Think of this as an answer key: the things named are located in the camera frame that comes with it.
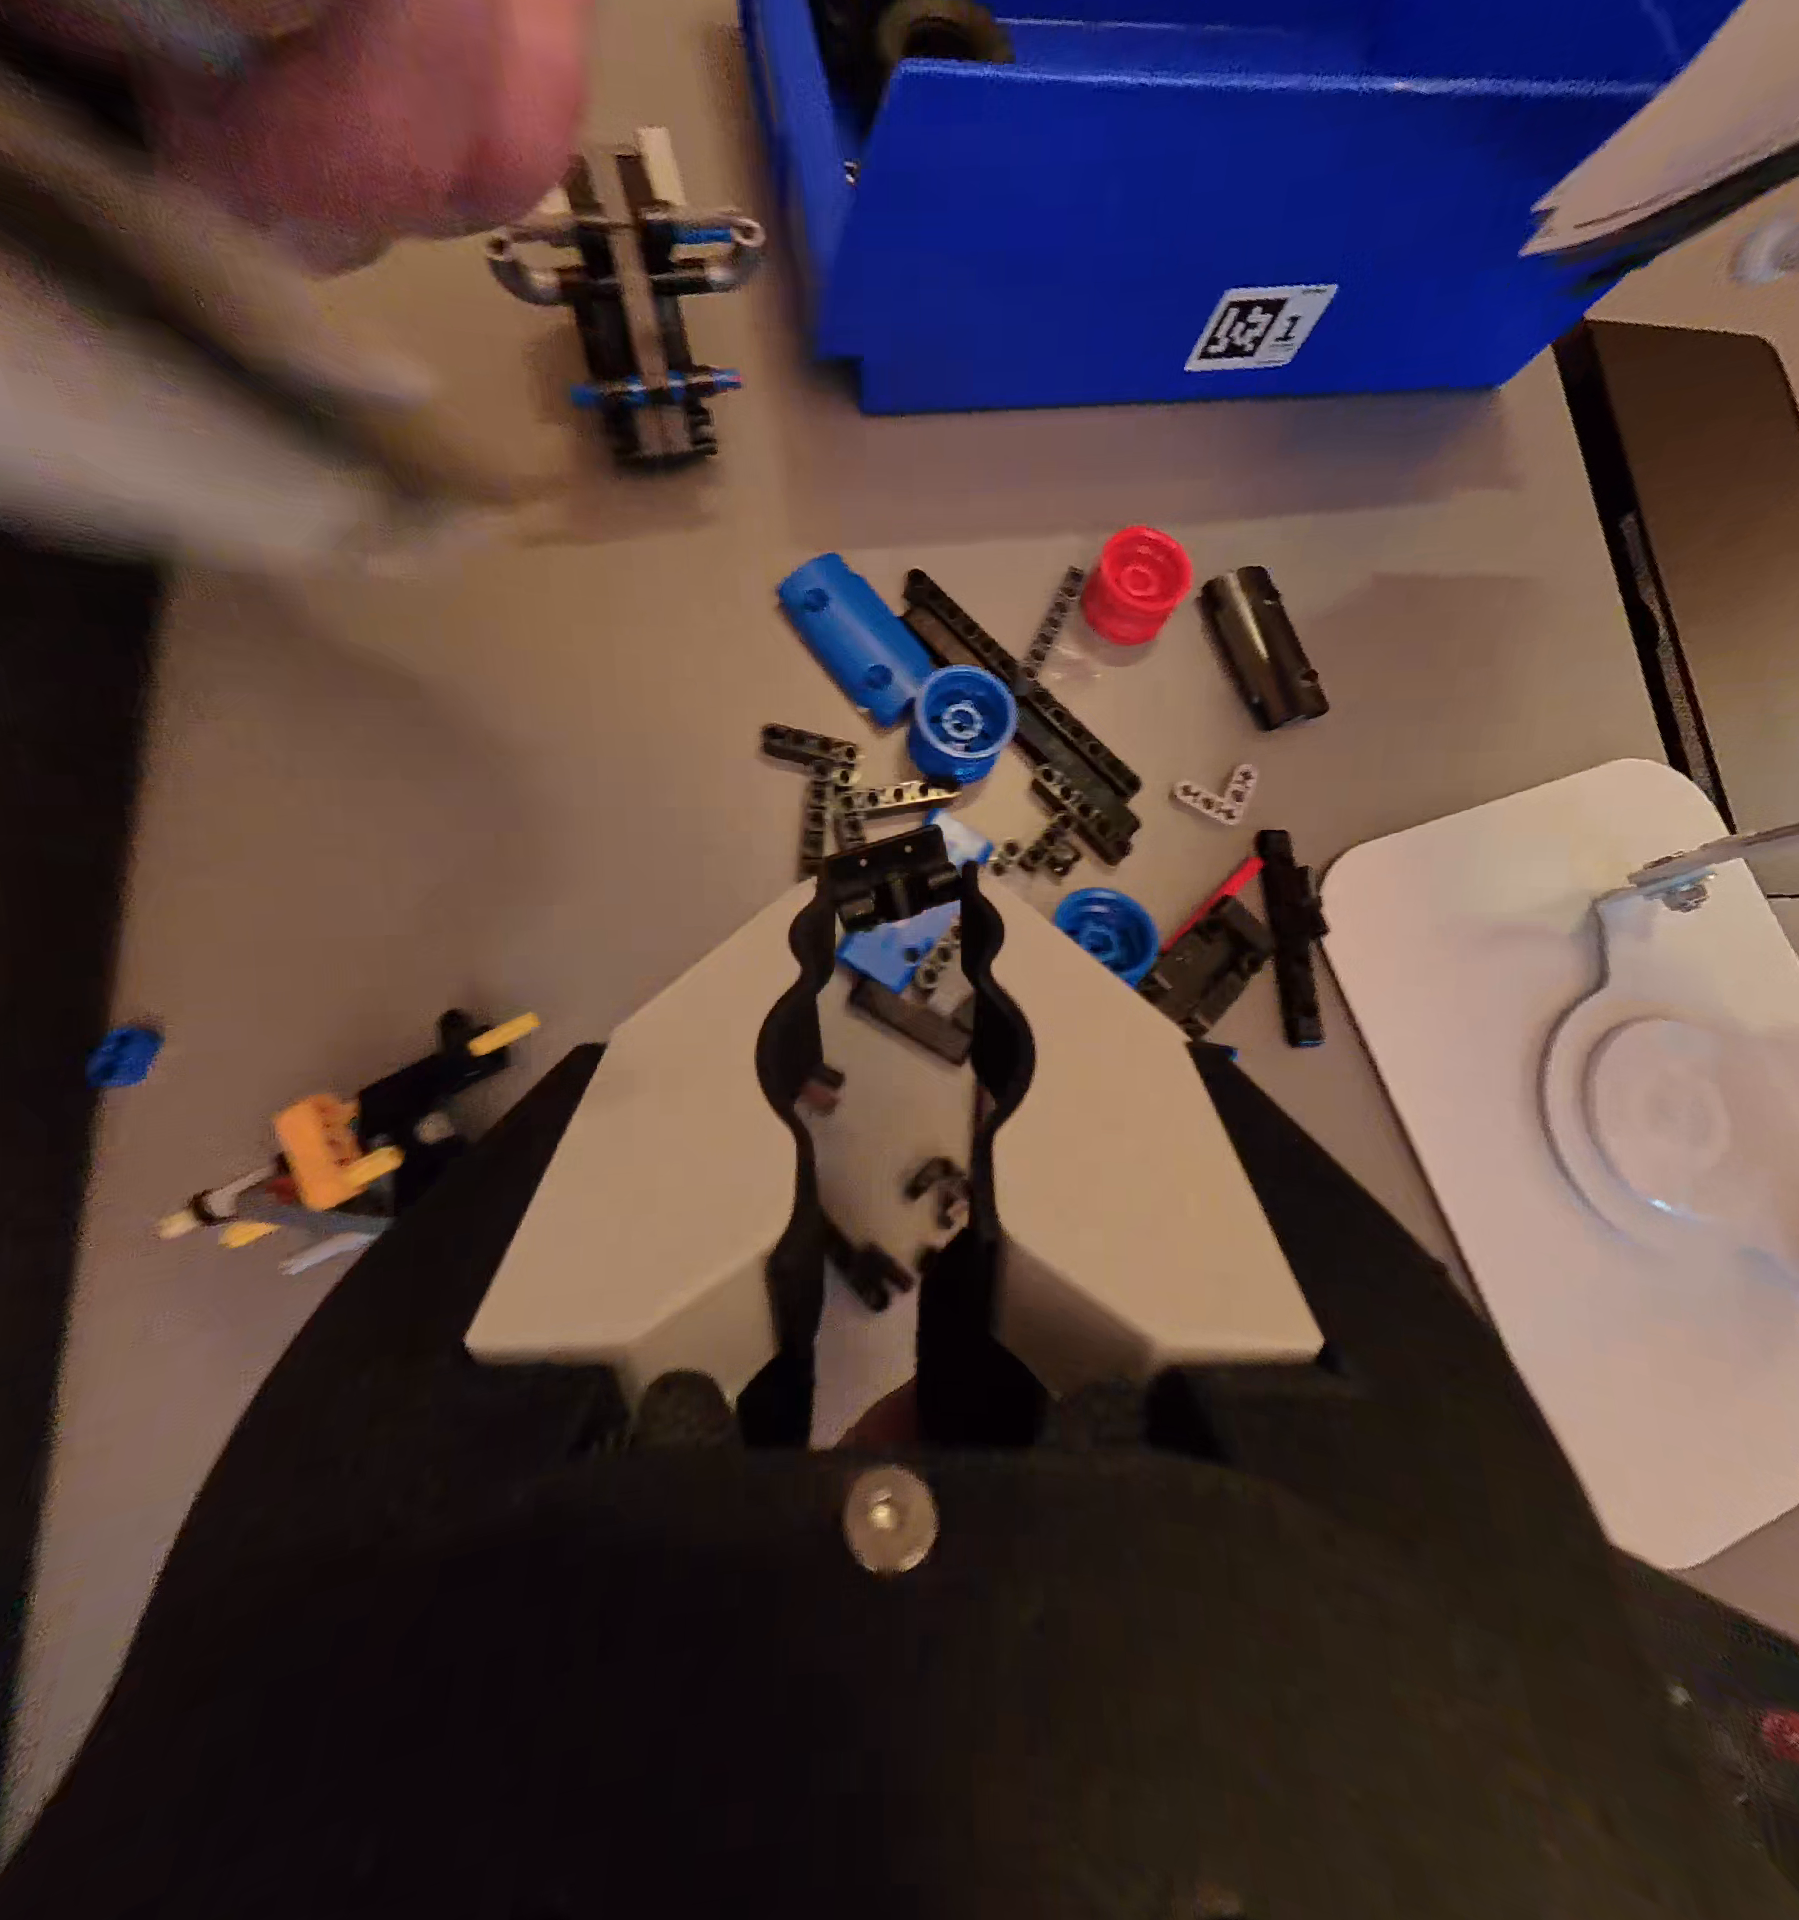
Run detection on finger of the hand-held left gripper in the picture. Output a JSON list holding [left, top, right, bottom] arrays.
[[0, 41, 518, 504], [0, 247, 405, 580]]

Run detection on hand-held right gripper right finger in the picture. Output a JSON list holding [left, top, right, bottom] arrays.
[[961, 862, 1323, 1400]]

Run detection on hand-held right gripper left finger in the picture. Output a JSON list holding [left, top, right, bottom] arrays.
[[464, 877, 842, 1449]]

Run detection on black toy beam assembly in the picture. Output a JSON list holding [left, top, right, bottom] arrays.
[[157, 1008, 541, 1278]]

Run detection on black toy axle connector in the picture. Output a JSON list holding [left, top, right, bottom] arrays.
[[825, 824, 963, 924]]

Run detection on toy instruction booklet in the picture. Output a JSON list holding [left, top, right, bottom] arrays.
[[1522, 0, 1799, 279]]

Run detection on grey desk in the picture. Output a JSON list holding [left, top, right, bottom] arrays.
[[16, 0, 1799, 1727]]

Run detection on person's left hand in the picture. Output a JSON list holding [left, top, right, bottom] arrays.
[[150, 0, 601, 279]]

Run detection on blue toy wheel rim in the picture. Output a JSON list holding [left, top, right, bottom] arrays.
[[907, 666, 1020, 786], [1051, 886, 1159, 984]]

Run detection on red thin toy axle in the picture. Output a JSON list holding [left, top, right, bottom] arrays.
[[1162, 853, 1268, 949]]

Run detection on white book stand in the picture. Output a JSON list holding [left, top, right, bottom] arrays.
[[1319, 210, 1799, 1568]]

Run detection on black blue toy chassis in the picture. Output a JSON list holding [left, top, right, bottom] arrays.
[[487, 142, 767, 470]]

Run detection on pile of black toy beams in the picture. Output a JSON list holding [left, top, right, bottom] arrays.
[[756, 566, 1150, 1306]]

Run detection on black rounded toy tile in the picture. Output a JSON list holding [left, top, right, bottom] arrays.
[[1197, 566, 1328, 732]]

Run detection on red toy wheel rim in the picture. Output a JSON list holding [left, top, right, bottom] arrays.
[[1083, 526, 1192, 646]]

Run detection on black rubber toy tire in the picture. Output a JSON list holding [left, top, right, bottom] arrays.
[[868, 0, 1015, 63]]

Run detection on tagged blue storage bin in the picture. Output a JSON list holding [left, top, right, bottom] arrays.
[[742, 0, 1742, 418]]

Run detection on black toy frame assembly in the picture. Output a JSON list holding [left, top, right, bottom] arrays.
[[1139, 830, 1328, 1047]]

